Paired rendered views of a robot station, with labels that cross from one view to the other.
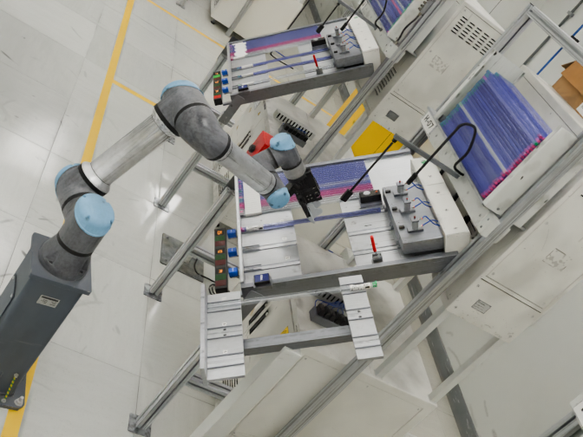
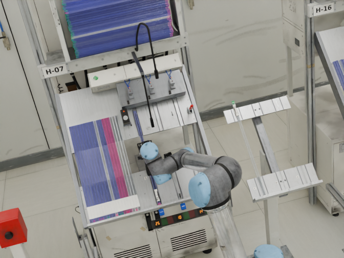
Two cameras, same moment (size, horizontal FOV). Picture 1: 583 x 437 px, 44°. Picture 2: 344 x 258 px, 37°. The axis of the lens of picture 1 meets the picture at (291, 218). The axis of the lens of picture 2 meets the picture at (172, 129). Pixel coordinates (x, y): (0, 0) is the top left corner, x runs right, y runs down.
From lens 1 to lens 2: 2.51 m
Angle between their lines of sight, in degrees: 63
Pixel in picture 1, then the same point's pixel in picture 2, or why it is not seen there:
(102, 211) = (268, 249)
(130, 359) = not seen: outside the picture
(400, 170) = (82, 101)
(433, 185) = (126, 72)
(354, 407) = not seen: hidden behind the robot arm
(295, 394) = not seen: hidden behind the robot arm
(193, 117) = (237, 169)
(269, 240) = (169, 183)
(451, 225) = (171, 62)
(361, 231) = (158, 122)
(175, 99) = (221, 186)
